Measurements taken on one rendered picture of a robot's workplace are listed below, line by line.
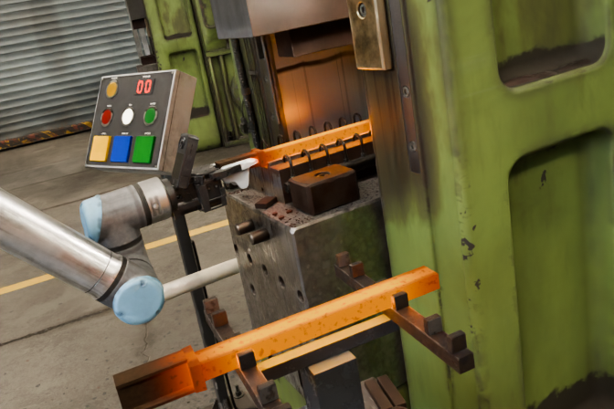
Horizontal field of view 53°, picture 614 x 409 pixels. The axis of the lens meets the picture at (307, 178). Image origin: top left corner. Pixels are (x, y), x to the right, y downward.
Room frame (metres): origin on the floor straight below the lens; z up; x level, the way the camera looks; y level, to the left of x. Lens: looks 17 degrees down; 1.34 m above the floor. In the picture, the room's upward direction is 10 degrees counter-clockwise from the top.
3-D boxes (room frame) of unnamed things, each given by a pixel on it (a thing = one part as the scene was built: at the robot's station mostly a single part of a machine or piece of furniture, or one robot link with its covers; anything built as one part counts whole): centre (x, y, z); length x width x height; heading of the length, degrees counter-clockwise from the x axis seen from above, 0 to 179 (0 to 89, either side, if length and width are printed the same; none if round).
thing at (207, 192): (1.25, 0.24, 0.98); 0.12 x 0.08 x 0.09; 116
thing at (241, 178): (1.28, 0.14, 0.99); 0.09 x 0.03 x 0.06; 113
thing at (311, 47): (1.43, -0.14, 1.24); 0.30 x 0.07 x 0.06; 116
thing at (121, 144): (1.72, 0.50, 1.01); 0.07 x 0.05 x 0.07; 51
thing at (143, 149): (1.65, 0.42, 1.01); 0.07 x 0.05 x 0.07; 51
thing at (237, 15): (1.44, -0.09, 1.32); 0.42 x 0.20 x 0.10; 116
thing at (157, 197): (1.21, 0.31, 0.99); 0.10 x 0.05 x 0.09; 26
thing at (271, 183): (1.44, -0.09, 0.96); 0.42 x 0.20 x 0.09; 116
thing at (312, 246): (1.39, -0.12, 0.69); 0.56 x 0.38 x 0.45; 116
